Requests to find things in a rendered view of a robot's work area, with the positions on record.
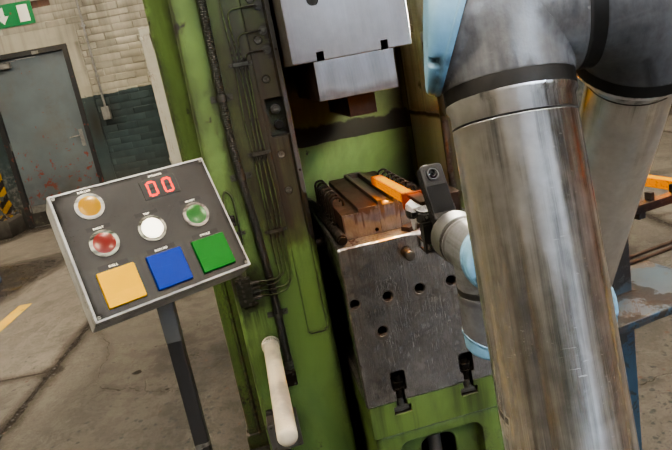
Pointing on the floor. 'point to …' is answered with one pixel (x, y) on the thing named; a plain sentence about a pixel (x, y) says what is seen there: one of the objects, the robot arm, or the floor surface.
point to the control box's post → (184, 373)
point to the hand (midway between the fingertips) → (415, 199)
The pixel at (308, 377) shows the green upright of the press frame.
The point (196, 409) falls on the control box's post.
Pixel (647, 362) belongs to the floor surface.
